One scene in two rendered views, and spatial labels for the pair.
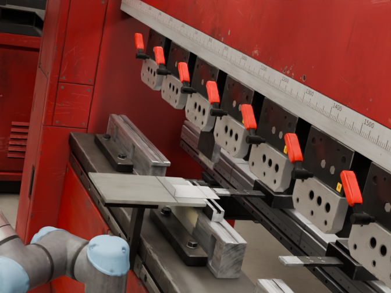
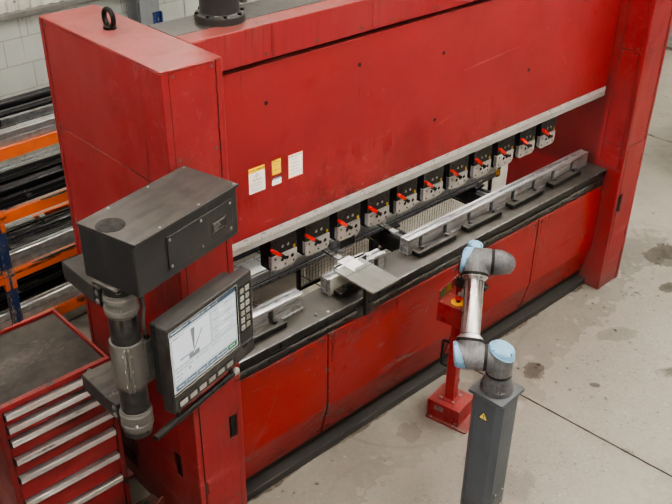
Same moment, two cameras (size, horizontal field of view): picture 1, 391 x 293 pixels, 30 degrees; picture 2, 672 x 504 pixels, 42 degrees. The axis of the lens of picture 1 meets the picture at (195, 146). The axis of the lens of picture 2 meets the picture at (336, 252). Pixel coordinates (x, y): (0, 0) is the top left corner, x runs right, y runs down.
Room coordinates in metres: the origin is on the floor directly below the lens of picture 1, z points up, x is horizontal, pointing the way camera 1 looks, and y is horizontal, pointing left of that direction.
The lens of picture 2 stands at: (3.04, 3.42, 3.28)
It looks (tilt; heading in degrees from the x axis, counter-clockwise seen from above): 31 degrees down; 251
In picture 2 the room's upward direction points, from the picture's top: 1 degrees clockwise
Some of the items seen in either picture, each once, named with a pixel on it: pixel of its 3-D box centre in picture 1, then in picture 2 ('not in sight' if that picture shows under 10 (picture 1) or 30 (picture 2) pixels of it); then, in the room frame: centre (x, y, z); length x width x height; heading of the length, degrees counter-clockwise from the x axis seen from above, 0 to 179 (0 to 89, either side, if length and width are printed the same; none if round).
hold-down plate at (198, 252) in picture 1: (177, 234); (358, 283); (1.76, 0.00, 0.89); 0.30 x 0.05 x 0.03; 25
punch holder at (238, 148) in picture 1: (247, 117); (372, 206); (1.66, -0.11, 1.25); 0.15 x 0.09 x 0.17; 25
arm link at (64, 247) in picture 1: (57, 254); not in sight; (1.22, 0.21, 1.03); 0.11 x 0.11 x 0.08; 63
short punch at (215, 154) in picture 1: (209, 146); (346, 240); (1.82, -0.03, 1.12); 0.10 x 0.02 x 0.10; 25
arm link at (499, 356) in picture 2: not in sight; (499, 358); (1.41, 0.81, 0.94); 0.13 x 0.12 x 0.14; 153
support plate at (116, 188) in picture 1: (146, 189); (366, 275); (1.76, 0.10, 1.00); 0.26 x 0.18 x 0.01; 115
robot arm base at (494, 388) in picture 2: not in sight; (497, 379); (1.40, 0.81, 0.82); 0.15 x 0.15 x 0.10
